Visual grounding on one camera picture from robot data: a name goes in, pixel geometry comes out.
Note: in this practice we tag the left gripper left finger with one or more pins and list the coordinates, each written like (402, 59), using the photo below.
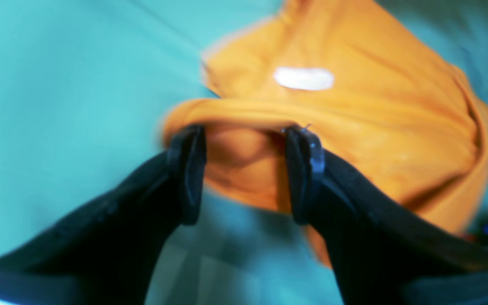
(105, 252)

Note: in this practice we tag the orange T-shirt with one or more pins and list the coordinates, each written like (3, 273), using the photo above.
(373, 93)

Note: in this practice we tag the green table cloth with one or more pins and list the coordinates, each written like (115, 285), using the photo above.
(85, 89)

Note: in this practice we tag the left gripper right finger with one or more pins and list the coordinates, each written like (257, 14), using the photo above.
(381, 253)

